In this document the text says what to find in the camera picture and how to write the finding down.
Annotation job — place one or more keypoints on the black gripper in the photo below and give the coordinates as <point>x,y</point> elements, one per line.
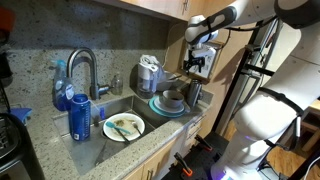
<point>199,62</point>

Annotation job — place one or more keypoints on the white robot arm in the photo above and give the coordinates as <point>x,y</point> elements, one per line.
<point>282,100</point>

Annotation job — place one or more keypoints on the large white mixing bowl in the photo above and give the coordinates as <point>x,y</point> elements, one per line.
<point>166,81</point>

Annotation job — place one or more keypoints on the small white ceramic bowl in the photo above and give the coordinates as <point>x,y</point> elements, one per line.
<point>172,98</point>

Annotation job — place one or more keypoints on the wood framed dishes sign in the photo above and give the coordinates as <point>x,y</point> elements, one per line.
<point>206,72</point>

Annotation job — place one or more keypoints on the stainless steel tumbler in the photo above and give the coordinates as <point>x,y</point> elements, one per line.
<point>194,90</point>

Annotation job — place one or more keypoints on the white dish towel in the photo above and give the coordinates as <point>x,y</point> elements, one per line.
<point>151,63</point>

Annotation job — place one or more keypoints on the wooden upper cabinet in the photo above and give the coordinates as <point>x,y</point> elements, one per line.
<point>165,9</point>

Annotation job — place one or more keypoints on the wooden cabinet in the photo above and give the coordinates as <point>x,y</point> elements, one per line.
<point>165,9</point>
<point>151,157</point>

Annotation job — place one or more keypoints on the white water filter pitcher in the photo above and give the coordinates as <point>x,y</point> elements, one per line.
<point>146,85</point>

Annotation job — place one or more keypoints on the black orange clamp far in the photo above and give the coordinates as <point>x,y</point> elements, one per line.
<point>203,143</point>

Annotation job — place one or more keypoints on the black orange clamp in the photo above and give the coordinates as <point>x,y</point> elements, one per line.
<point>185,168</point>
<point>203,143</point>

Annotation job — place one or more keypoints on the clear glass soap dispenser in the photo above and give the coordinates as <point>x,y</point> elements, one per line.
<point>117,84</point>

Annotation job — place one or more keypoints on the metal fork on plate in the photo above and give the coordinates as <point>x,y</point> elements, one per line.
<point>134,124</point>

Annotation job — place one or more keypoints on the dirty white plate in sink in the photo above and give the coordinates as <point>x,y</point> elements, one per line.
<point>124,120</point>

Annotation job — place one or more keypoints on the dark metal kitchen faucet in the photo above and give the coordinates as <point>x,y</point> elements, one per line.
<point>96,90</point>

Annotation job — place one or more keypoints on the teal scrub brush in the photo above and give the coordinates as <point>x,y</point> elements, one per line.
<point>111,125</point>

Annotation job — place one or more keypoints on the black orange clamp near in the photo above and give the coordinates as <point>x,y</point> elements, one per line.
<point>185,168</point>

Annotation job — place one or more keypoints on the wooden lower cabinet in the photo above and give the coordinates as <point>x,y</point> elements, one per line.
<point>151,157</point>

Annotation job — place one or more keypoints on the wooden side table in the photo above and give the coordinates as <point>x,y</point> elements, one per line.
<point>311,123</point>

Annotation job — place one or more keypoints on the blue dish soap bottle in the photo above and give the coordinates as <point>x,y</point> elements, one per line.
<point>63,90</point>

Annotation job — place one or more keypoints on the stainless steel sink basin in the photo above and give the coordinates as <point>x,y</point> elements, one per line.
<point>97,148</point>

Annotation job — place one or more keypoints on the blue sponge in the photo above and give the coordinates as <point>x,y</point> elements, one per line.
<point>21,113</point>

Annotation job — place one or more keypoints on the black toaster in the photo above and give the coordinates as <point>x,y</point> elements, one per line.
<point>18,160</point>

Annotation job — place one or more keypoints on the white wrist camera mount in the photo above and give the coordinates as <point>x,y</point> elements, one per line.
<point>206,51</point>

